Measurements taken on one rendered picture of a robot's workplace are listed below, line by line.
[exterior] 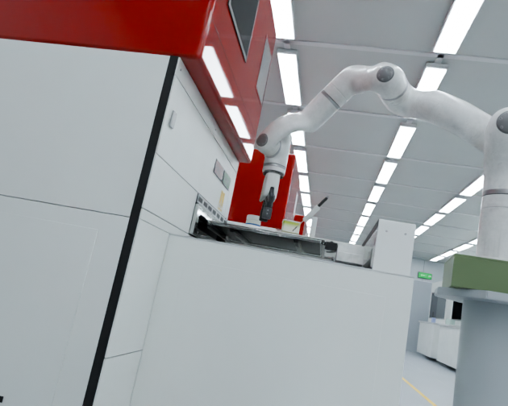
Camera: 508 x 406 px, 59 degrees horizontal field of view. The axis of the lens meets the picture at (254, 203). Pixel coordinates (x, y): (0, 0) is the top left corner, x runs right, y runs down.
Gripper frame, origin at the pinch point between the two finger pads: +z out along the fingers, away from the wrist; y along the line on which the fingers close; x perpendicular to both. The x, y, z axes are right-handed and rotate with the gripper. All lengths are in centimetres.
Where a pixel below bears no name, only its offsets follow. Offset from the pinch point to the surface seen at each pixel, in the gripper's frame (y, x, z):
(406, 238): 48, 31, 7
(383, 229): 47, 25, 5
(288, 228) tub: -23.2, 13.3, -1.0
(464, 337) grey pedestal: 45, 51, 28
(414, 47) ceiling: -141, 106, -176
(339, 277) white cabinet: 50, 15, 20
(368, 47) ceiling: -154, 75, -175
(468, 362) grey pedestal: 48, 51, 34
